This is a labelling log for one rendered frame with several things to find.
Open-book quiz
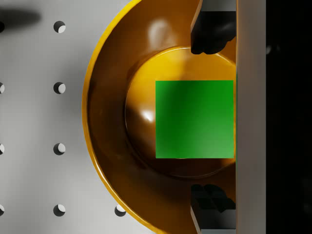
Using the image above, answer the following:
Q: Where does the yellow bowl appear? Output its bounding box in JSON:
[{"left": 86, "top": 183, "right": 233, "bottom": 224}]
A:
[{"left": 81, "top": 0, "right": 237, "bottom": 234}]

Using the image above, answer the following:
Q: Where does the green cube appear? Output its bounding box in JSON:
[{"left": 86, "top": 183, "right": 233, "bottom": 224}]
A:
[{"left": 155, "top": 79, "right": 235, "bottom": 159}]

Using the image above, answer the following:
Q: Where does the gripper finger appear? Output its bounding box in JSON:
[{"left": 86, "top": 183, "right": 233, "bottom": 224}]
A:
[
  {"left": 190, "top": 183, "right": 237, "bottom": 234},
  {"left": 190, "top": 0, "right": 237, "bottom": 55}
]

